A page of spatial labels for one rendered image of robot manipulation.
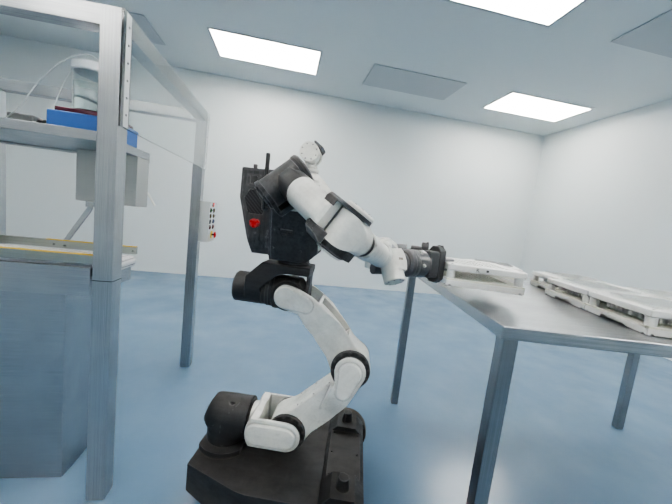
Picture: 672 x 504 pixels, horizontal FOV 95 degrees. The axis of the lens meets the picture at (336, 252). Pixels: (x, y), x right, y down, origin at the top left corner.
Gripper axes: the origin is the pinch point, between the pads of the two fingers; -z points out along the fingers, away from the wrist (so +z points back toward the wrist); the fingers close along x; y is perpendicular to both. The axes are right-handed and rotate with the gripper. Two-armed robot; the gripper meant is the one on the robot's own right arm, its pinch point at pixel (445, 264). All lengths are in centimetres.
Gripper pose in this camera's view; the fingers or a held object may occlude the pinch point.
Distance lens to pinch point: 110.5
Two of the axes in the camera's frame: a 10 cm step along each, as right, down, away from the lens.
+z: -8.8, -0.4, -4.7
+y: 4.6, 1.4, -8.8
